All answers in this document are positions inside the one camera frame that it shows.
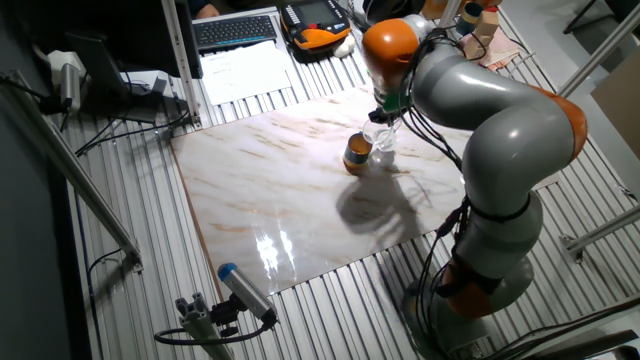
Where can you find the white round ball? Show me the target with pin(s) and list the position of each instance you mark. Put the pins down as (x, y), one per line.
(345, 46)

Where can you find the black computer monitor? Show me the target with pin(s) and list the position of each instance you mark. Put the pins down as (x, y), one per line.
(130, 30)

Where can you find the aluminium frame bar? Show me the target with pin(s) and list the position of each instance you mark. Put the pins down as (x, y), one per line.
(600, 52)
(605, 230)

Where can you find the aluminium camera mount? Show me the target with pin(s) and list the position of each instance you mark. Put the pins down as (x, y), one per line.
(202, 325)

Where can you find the white printed paper sheet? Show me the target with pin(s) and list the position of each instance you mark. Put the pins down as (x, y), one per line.
(245, 75)

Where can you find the brown box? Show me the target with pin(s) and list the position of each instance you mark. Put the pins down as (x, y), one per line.
(432, 9)

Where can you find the dark frame beam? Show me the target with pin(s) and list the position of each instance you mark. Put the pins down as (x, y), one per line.
(580, 345)

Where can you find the person's hand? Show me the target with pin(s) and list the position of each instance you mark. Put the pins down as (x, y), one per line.
(207, 11)

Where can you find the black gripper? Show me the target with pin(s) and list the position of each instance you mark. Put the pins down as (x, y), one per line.
(387, 114)

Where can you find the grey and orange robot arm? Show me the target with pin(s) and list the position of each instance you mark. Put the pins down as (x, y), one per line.
(515, 140)

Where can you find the black keyboard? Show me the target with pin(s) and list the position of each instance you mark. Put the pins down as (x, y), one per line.
(234, 31)

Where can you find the large black round device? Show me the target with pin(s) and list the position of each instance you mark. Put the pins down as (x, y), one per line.
(387, 7)

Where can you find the white marble pattern board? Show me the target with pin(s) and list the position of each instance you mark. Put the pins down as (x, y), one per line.
(280, 200)

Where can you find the dark teal cup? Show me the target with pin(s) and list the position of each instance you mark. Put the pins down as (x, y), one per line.
(470, 15)

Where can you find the clear glass mug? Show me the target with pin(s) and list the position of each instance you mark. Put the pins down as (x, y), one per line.
(382, 139)

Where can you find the pink cloth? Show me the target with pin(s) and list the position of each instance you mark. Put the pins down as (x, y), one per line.
(502, 50)

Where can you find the aluminium upright post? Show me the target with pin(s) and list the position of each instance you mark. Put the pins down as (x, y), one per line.
(449, 12)
(179, 60)

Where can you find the teal and tan cup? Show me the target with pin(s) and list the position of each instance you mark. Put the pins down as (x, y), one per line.
(356, 157)

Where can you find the silver camera with blue cap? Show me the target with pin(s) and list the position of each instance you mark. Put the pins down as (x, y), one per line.
(245, 290)

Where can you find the white and silver camera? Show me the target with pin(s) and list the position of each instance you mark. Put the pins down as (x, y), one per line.
(69, 80)

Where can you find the long aluminium frame beam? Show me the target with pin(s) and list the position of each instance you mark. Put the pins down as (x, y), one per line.
(75, 175)

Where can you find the cardboard box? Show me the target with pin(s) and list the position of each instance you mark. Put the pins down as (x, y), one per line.
(487, 25)

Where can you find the orange and black teach pendant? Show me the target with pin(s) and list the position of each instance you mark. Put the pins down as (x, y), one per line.
(315, 35)

